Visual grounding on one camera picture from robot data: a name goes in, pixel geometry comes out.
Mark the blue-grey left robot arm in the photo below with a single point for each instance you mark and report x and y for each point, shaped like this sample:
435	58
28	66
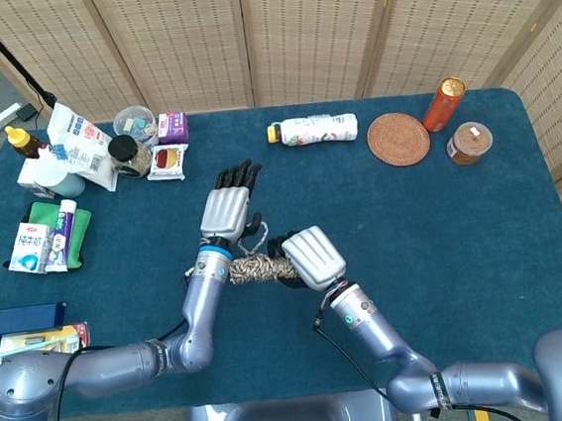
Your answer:
200	303

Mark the woven bamboo folding screen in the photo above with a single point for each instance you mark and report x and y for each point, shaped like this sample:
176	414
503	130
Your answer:
294	35

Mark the white power strip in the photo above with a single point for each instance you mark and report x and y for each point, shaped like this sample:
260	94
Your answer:
1	119

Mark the brown sauce bottle yellow cap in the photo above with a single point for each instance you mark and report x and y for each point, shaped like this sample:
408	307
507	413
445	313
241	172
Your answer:
25	143

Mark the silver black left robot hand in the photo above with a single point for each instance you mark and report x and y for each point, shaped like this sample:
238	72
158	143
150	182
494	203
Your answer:
224	213

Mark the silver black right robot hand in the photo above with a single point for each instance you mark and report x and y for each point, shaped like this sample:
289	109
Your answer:
315	257

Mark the pale teal cup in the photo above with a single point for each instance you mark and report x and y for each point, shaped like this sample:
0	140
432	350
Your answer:
67	184

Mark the small white carton box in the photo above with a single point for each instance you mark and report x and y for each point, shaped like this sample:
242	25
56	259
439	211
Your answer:
29	177

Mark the blue table cloth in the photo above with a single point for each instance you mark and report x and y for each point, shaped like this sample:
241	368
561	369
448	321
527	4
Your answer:
464	252

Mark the purple white toothpaste tube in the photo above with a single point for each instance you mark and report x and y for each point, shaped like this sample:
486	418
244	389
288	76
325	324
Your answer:
61	231

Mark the clear jar of rubber bands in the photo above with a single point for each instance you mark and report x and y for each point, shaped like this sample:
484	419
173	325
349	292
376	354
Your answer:
469	145

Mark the green folded cloth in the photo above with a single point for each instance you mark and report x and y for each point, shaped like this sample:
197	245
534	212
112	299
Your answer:
81	230

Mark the white blue milk carton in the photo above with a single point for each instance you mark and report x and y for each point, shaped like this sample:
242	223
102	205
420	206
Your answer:
26	250

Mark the white printed plastic bag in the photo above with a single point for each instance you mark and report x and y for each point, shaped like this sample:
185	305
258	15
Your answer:
80	140

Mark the white plastic bottle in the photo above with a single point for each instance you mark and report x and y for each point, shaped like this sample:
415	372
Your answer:
318	129

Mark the razor blister pack yellow card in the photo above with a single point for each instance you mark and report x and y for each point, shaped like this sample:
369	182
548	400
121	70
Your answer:
69	340

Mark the glass jar black lid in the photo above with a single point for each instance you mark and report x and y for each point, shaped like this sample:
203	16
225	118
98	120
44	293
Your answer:
129	158

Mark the clear round plastic tub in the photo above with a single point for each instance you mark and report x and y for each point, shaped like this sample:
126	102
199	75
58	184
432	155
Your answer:
134	120

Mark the orange can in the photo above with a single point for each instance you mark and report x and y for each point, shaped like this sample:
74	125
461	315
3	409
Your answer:
443	108

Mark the round woven rattan coaster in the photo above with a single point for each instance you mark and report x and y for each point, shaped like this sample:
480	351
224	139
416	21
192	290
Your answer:
398	139

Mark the blue binder clips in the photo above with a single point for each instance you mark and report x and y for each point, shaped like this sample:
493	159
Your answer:
60	152

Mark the black stand pole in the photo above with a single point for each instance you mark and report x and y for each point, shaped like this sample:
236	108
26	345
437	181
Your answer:
2	53

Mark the white snack packet red print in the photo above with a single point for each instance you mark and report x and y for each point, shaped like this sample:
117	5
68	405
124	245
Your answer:
167	162

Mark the black power adapter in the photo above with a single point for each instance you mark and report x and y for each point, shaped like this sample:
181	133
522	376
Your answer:
27	113

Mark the long dark blue box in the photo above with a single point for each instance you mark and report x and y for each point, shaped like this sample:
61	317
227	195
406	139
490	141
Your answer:
17	319

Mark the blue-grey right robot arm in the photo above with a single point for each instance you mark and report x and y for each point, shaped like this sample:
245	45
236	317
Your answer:
372	326

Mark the small purple box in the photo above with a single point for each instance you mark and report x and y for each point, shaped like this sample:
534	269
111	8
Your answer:
173	127

